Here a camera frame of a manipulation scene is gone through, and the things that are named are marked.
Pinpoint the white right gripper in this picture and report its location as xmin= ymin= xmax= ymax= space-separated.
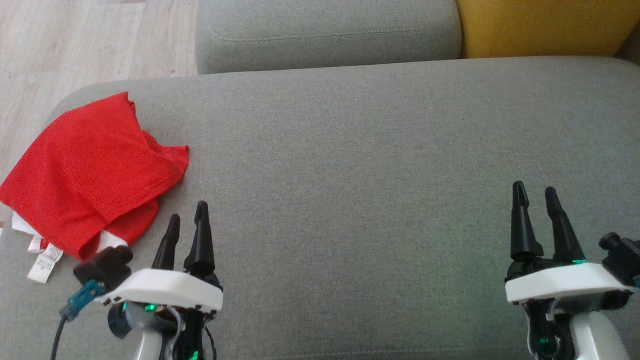
xmin=505 ymin=181 xmax=633 ymax=304

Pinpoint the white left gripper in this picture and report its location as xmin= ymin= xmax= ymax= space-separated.
xmin=95 ymin=201 xmax=224 ymax=313

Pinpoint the red shorts wide white band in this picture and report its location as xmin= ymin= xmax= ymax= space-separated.
xmin=10 ymin=199 xmax=161 ymax=284

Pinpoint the red shorts striped white trim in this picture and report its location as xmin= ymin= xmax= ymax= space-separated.
xmin=0 ymin=91 xmax=190 ymax=226

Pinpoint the large grey sofa seat cushion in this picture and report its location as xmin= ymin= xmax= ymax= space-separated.
xmin=0 ymin=56 xmax=640 ymax=360

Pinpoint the large yellow sofa back cushion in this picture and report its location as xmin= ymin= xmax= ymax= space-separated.
xmin=455 ymin=0 xmax=640 ymax=59

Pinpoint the small grey sofa seat cushion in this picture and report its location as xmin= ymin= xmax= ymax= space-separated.
xmin=195 ymin=0 xmax=463 ymax=75

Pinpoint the black cable teal plug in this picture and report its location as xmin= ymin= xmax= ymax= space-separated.
xmin=50 ymin=280 xmax=107 ymax=360

